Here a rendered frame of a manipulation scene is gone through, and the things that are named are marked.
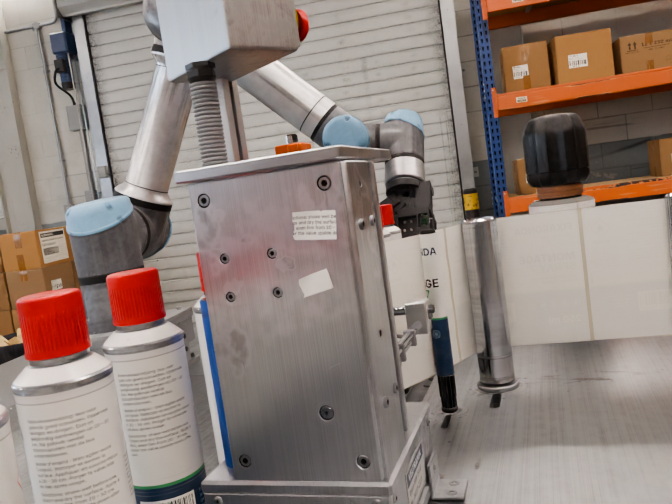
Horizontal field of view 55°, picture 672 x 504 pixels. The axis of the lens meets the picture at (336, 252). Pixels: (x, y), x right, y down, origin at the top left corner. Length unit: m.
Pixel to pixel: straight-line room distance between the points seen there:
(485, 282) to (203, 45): 0.41
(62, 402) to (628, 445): 0.43
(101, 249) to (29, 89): 5.48
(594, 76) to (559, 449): 4.24
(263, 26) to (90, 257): 0.59
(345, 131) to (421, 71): 4.25
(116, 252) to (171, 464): 0.78
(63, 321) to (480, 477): 0.34
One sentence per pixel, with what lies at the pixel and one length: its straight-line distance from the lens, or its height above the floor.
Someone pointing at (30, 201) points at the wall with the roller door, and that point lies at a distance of 6.49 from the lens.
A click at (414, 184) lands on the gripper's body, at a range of 1.17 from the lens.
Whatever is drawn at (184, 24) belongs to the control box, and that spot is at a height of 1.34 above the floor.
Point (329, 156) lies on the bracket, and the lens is 0.37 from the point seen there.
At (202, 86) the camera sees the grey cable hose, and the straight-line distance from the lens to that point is 0.76.
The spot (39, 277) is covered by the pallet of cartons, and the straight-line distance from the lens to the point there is 4.62.
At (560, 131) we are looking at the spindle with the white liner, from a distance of 0.88.
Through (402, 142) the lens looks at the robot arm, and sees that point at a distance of 1.21.
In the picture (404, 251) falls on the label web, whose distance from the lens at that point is 0.63.
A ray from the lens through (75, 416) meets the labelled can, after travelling 0.37.
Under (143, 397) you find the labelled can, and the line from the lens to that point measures 0.43.
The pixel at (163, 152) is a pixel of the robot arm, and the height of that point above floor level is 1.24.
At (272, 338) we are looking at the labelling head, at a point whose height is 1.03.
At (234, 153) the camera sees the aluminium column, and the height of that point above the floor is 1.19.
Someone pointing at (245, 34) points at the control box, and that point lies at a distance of 0.75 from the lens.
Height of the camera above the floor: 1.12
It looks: 5 degrees down
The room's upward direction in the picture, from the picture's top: 8 degrees counter-clockwise
